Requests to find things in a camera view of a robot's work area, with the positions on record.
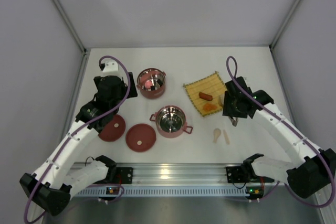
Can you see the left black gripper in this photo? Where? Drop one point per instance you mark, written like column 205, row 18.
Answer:
column 132, row 85

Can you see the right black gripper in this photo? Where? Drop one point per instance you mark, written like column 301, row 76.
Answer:
column 233, row 114

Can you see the white round bun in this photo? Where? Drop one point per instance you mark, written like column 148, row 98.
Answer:
column 221, row 100

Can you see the pink round cake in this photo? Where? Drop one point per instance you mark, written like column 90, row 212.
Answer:
column 148, row 85

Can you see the black sushi roll with orange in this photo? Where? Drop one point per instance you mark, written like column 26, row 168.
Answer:
column 159, row 81

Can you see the brown eel slice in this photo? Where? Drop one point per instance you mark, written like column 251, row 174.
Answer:
column 204, row 96

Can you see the metal tongs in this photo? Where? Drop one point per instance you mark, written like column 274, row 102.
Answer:
column 234, row 121

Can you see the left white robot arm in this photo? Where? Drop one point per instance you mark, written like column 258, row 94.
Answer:
column 52, row 186

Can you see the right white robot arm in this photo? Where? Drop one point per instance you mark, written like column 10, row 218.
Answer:
column 309, row 169

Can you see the dark red steel-lined pot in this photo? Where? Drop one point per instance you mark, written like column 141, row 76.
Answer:
column 150, row 74

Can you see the orange fried food piece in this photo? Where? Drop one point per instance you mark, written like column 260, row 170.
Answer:
column 209, row 107

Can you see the cream small stick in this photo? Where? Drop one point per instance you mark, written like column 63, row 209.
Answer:
column 226, row 137

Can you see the bamboo serving mat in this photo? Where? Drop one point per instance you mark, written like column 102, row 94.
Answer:
column 213, row 85

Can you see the cream small spoon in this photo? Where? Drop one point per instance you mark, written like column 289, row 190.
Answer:
column 216, row 134

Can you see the dark red lid left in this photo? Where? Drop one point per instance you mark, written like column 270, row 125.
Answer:
column 113, row 130

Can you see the dark red lid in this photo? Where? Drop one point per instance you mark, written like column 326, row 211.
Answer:
column 113, row 130
column 140, row 137

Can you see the dark red lid right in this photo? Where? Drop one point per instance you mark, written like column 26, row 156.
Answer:
column 140, row 137

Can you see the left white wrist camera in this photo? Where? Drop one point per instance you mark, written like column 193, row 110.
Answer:
column 109, row 68

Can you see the pink steel-lined pot with handles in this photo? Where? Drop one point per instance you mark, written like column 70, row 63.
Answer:
column 171, row 121

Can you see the right black base bracket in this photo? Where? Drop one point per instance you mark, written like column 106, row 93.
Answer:
column 235, row 174

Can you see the black base bracket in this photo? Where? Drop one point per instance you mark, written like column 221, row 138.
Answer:
column 124, row 175
column 235, row 174

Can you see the left black base bracket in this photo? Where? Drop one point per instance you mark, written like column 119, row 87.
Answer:
column 124, row 175

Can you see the aluminium mounting rail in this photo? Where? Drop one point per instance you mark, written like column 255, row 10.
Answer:
column 180, row 180

